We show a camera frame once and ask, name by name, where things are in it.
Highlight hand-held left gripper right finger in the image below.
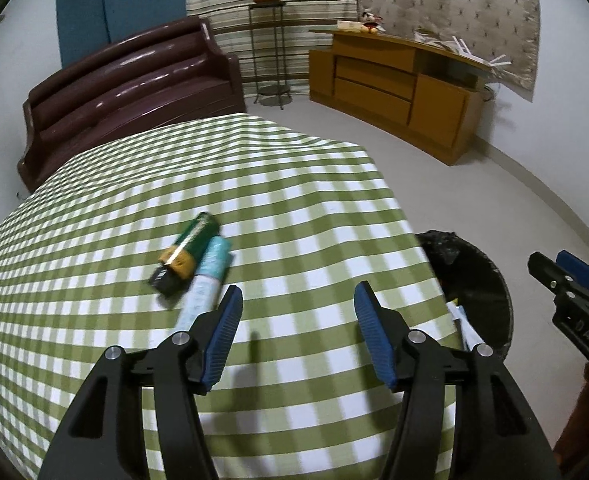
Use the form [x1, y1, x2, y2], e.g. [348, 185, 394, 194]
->
[353, 280, 562, 480]

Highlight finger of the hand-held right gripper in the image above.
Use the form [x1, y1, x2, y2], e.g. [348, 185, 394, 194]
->
[527, 251, 589, 376]
[555, 250, 589, 301]

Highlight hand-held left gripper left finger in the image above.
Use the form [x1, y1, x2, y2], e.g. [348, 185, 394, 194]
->
[38, 284, 244, 480]

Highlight teal and white tube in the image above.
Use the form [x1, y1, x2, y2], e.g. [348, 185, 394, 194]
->
[177, 236, 234, 333]

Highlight large white tube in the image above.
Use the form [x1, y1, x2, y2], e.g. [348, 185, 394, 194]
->
[447, 300, 480, 353]

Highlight black trash bin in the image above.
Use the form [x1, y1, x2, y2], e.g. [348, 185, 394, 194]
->
[414, 230, 515, 361]

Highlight dark green bottle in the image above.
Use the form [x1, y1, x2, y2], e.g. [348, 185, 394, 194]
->
[148, 211, 220, 297]

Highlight green checked tablecloth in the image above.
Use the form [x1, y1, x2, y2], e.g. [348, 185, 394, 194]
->
[0, 112, 462, 480]

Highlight wooden cabinet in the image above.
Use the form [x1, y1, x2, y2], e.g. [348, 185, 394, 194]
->
[307, 27, 495, 166]

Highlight black metal plant stand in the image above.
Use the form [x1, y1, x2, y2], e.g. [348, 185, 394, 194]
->
[247, 1, 294, 108]

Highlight white paper strips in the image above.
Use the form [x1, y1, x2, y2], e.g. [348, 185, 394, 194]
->
[414, 30, 512, 68]

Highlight dark brown leather sofa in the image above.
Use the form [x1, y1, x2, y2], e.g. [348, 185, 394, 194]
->
[17, 16, 248, 193]

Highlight beige quilted curtain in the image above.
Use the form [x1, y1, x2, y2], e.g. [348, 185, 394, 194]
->
[357, 0, 541, 103]

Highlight striped curtain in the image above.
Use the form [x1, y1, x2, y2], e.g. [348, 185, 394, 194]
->
[183, 0, 359, 83]

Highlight blue panel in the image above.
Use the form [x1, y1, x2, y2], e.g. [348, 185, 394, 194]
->
[56, 0, 185, 68]

